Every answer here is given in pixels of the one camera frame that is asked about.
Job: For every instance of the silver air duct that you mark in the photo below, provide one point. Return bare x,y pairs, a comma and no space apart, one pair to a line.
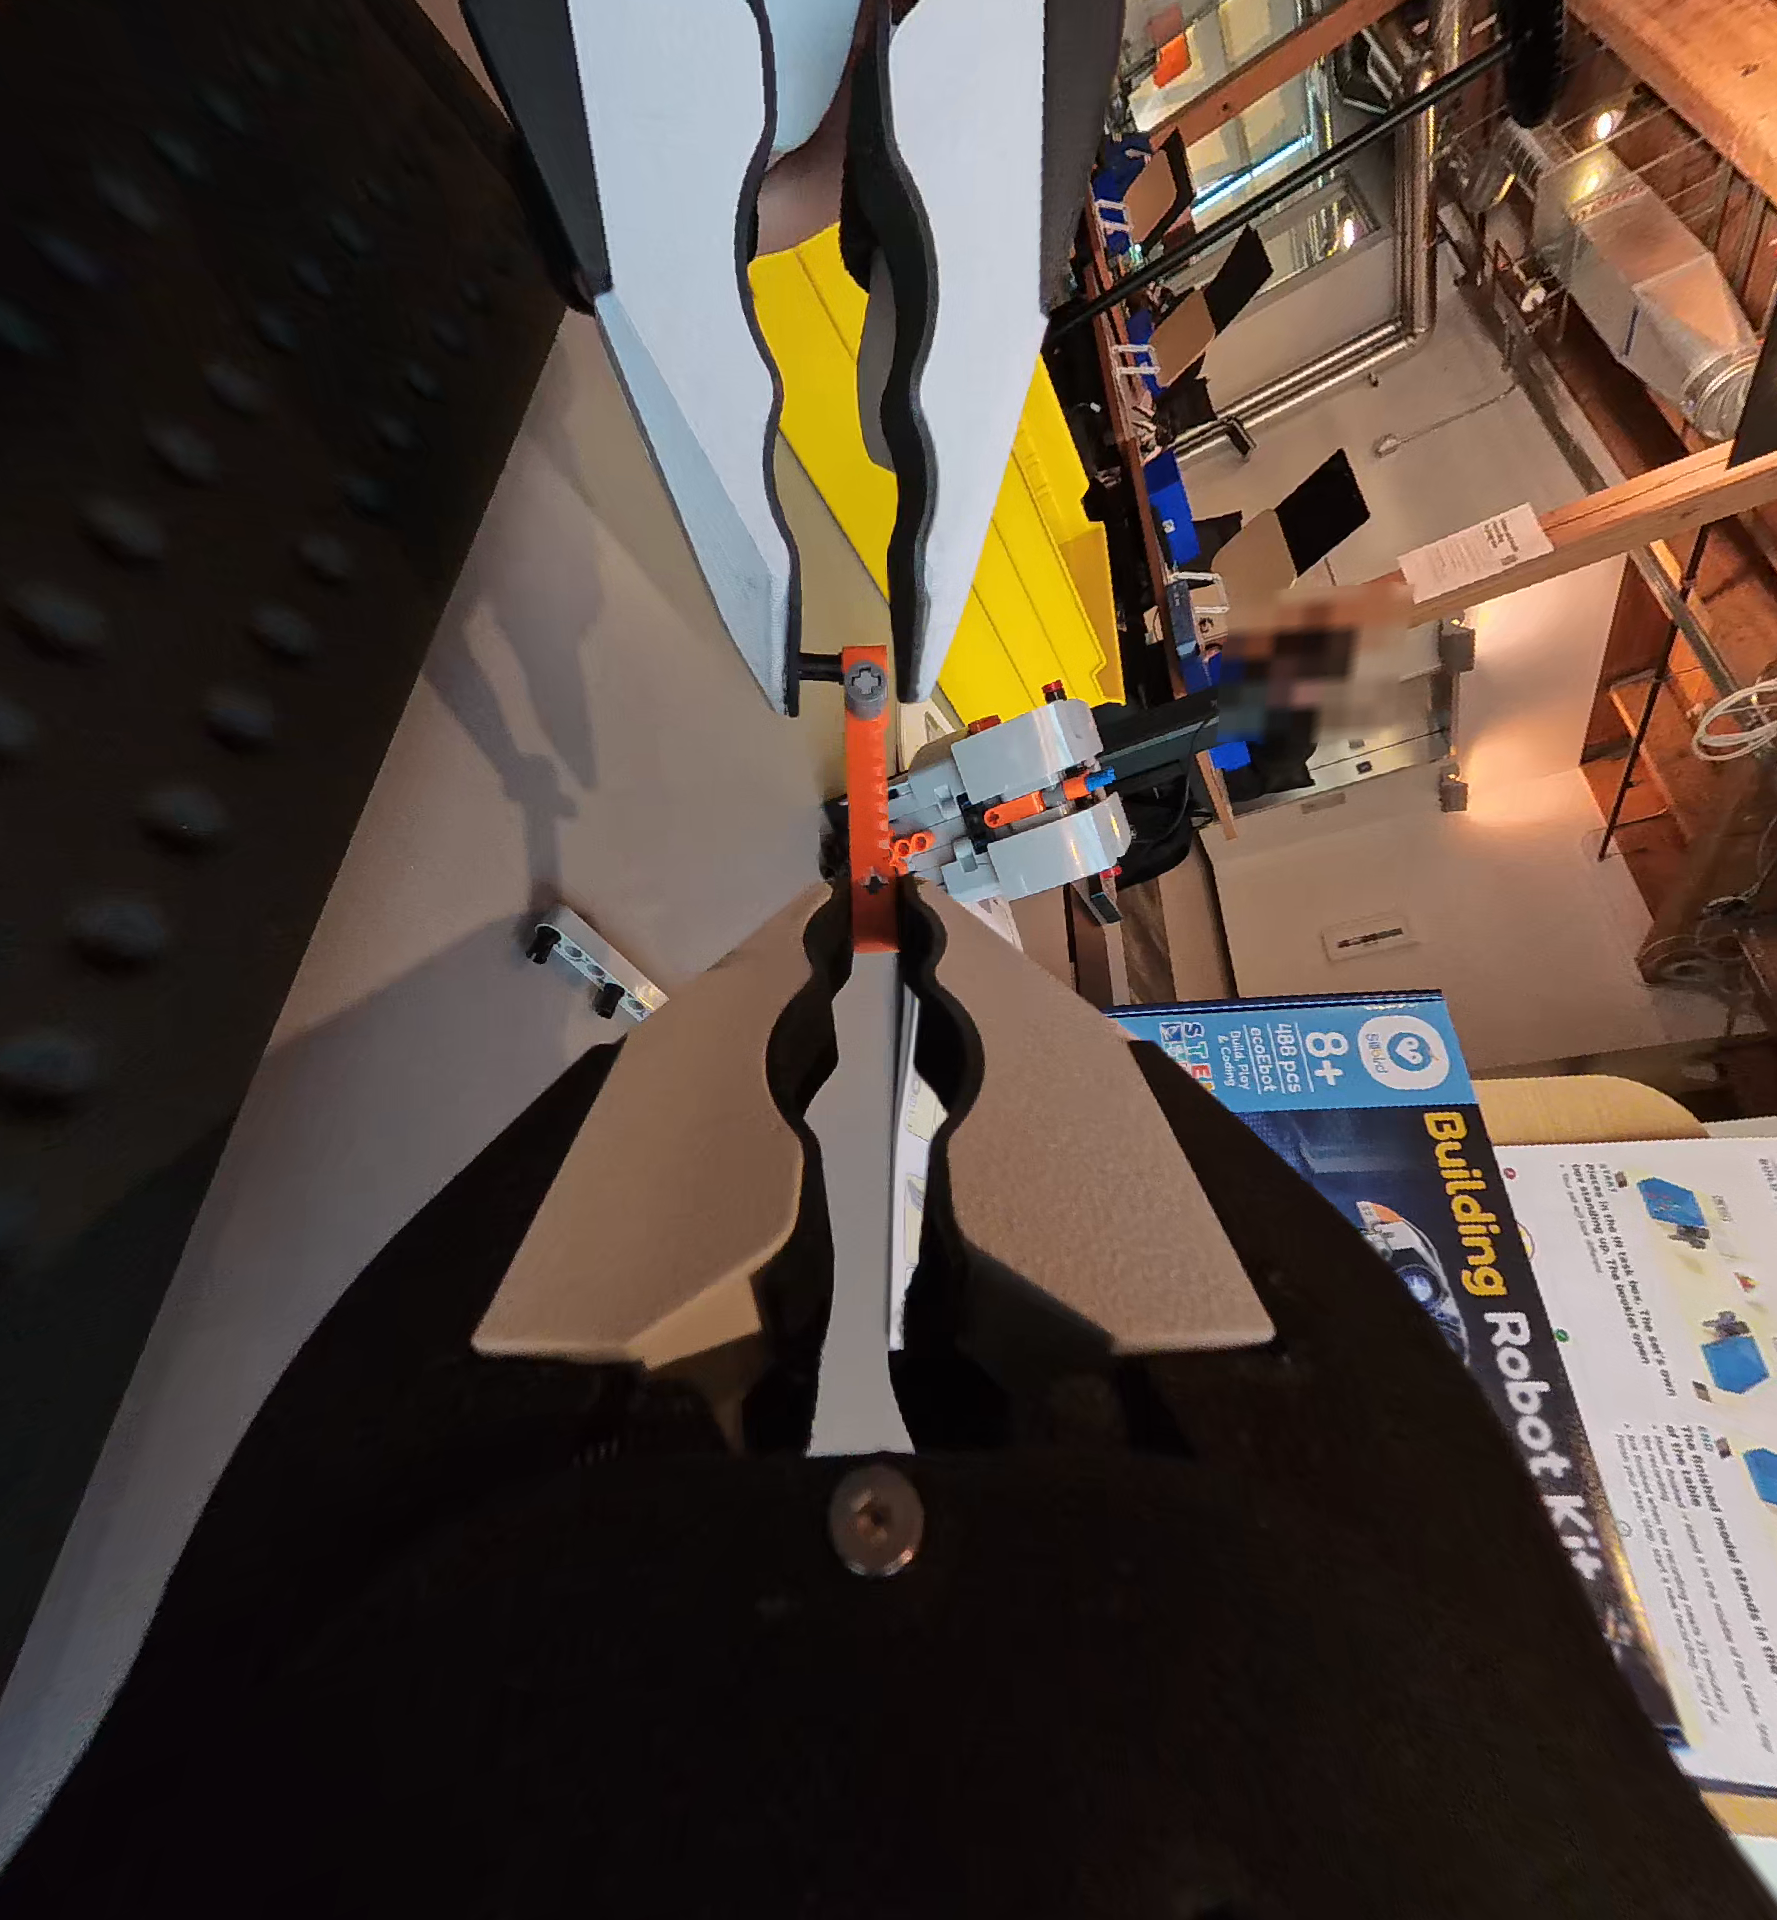
1655,286

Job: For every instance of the blue storage bin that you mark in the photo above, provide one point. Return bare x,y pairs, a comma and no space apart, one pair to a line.
1172,503

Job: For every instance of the orange toy beam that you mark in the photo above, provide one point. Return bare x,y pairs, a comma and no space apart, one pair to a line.
869,808

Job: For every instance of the black monitor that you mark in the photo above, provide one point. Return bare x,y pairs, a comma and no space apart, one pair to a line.
1148,735

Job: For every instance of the yellow plastic bin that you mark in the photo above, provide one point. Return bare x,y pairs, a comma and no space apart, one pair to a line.
1036,574

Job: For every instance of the blue robot kit box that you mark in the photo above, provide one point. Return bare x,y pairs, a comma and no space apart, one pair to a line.
1371,1141

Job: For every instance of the grey connector pin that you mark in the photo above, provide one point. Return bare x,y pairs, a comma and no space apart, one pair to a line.
864,686

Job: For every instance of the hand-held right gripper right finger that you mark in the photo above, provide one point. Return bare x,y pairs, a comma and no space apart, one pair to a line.
1101,1201

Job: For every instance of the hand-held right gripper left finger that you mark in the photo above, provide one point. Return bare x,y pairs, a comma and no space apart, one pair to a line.
646,1201

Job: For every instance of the grey desk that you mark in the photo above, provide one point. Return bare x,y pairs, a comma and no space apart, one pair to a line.
646,839

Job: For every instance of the white beam with black pins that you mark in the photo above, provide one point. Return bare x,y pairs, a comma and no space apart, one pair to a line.
594,959

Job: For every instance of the black display panel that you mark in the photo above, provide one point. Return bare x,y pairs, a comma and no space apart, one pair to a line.
1325,505

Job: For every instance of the grey orange robot sub-assembly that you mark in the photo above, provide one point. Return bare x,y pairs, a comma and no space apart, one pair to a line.
1036,744

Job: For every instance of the white instruction sheet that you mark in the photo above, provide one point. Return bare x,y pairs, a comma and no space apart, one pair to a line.
1696,1351

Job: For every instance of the white wall notice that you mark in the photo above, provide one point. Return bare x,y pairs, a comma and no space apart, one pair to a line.
1473,552

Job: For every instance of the black studded mat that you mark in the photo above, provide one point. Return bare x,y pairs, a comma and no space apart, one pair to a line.
153,524

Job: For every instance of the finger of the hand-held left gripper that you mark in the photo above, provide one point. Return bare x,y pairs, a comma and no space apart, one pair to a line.
665,220
994,220

